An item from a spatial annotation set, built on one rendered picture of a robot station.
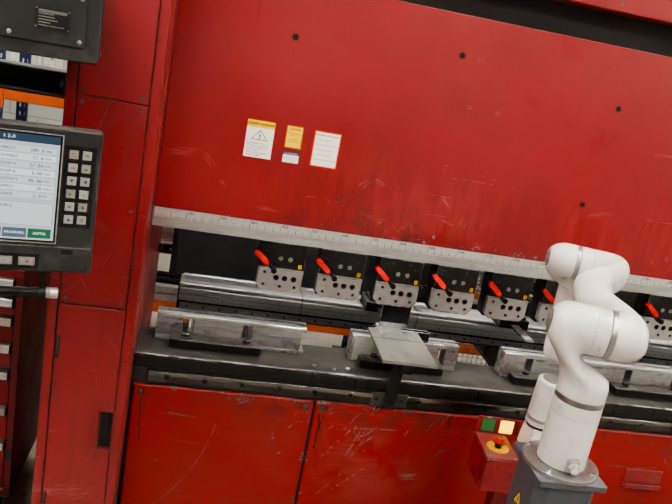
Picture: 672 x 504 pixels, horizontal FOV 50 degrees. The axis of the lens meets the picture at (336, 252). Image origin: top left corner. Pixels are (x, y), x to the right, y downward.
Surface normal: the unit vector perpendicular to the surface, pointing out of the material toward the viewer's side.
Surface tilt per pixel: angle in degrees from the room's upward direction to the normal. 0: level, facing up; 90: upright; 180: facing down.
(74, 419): 90
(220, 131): 90
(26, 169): 90
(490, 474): 90
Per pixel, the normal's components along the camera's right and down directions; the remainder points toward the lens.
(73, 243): 0.37, 0.32
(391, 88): 0.14, 0.29
